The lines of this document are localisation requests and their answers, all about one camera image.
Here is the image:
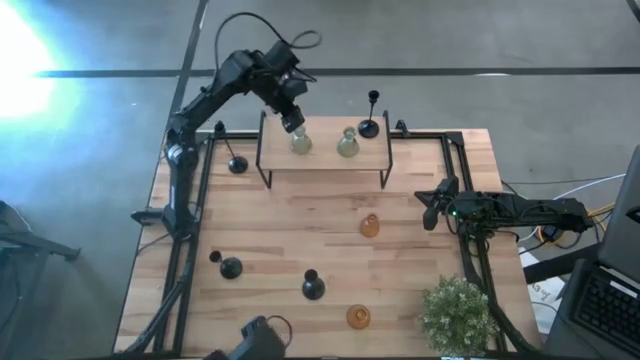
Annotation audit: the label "white paper sheet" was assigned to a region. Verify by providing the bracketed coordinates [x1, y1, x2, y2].
[517, 247, 566, 336]

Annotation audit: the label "green glass candle holder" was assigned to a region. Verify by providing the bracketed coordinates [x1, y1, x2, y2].
[336, 125, 361, 159]
[289, 124, 314, 156]

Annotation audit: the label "black device with cable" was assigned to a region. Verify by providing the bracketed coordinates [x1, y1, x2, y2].
[202, 314, 294, 360]

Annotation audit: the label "yellow cable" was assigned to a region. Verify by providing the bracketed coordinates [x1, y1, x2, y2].
[534, 202, 616, 247]

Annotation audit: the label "amber glass candle holder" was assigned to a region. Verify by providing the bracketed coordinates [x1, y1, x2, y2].
[345, 303, 372, 331]
[358, 213, 381, 239]

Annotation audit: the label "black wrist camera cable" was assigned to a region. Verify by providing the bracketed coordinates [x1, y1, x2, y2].
[213, 10, 322, 76]

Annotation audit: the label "dark grey side desk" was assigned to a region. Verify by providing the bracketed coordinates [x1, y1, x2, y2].
[522, 243, 640, 360]

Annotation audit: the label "grey laptop black keyboard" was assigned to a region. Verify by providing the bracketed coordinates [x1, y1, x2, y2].
[572, 144, 640, 357]

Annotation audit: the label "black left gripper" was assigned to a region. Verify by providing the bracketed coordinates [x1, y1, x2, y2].
[259, 40, 311, 134]

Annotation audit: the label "white cable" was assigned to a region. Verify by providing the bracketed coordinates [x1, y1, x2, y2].
[502, 173, 627, 201]

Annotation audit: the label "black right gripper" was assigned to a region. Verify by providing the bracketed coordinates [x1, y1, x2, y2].
[414, 177, 469, 231]

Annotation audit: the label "black aluminium rig frame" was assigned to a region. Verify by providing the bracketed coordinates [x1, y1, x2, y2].
[122, 119, 539, 357]

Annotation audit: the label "wooden shelf riser black legs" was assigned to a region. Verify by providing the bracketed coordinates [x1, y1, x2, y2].
[255, 109, 395, 191]

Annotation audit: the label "white-flowered green potted plant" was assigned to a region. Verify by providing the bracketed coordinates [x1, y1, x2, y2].
[419, 273, 500, 359]

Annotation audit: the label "black power adapter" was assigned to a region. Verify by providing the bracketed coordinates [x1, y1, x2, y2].
[539, 224, 569, 246]

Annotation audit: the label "black metal stand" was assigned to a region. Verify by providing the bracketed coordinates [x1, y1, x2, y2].
[0, 199, 81, 262]

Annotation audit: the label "black metal taper candlestick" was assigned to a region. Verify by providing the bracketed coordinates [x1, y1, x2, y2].
[214, 119, 250, 175]
[208, 249, 244, 280]
[301, 268, 327, 302]
[357, 89, 381, 140]

